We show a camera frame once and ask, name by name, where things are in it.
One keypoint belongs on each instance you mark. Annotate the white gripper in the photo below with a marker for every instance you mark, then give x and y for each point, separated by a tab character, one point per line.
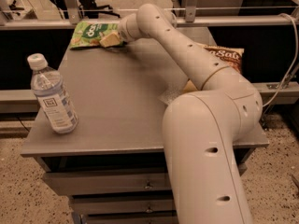
123	32

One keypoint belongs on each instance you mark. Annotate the green rice chip bag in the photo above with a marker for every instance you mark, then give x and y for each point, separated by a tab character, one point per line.
88	35

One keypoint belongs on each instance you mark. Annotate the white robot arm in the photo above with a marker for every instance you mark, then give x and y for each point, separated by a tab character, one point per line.
200	127

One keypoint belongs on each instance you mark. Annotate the sea salt chip bag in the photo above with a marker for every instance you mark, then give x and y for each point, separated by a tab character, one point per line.
229	58

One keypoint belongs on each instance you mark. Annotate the clear plastic water bottle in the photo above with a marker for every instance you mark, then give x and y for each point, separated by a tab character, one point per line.
47	84

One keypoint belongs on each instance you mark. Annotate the grey drawer cabinet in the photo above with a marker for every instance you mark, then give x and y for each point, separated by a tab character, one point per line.
112	165

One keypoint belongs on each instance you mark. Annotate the metal railing frame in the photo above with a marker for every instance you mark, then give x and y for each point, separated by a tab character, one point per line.
189	12

